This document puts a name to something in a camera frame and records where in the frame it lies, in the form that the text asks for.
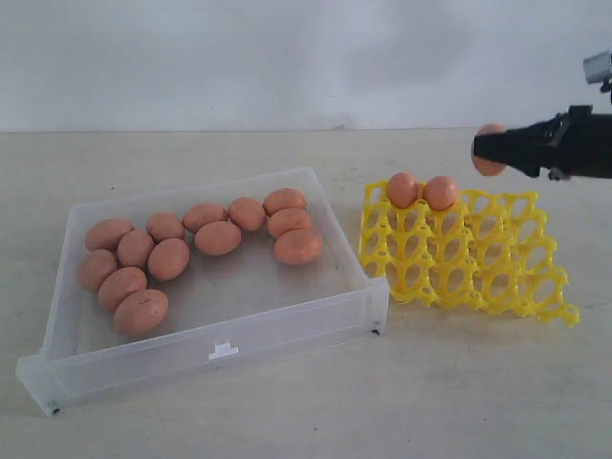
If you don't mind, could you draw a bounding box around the brown egg bin back-right corner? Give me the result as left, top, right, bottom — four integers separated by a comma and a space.
263, 187, 308, 216

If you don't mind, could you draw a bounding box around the clear plastic bin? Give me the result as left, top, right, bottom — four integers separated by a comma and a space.
15, 167, 389, 415

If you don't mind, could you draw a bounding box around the brown egg bin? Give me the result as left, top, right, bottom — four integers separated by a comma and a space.
146, 211, 186, 244
117, 229, 155, 270
98, 267, 147, 313
183, 202, 229, 234
147, 238, 190, 281
228, 197, 267, 231
113, 289, 169, 336
78, 249, 118, 293
84, 218, 134, 251

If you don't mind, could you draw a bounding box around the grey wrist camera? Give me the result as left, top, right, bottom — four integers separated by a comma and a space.
582, 49, 612, 93

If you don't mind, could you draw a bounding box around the yellow plastic egg tray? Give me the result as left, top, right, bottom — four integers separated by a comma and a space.
358, 182, 580, 326

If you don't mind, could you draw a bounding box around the brown egg bin front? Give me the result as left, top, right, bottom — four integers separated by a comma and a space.
113, 289, 169, 336

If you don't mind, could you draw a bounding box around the brown egg packed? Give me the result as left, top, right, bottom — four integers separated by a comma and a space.
194, 221, 242, 256
423, 176, 459, 211
267, 208, 314, 238
386, 172, 419, 208
273, 229, 322, 266
471, 122, 506, 177

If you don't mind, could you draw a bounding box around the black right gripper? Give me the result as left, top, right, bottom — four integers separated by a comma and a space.
472, 105, 611, 181

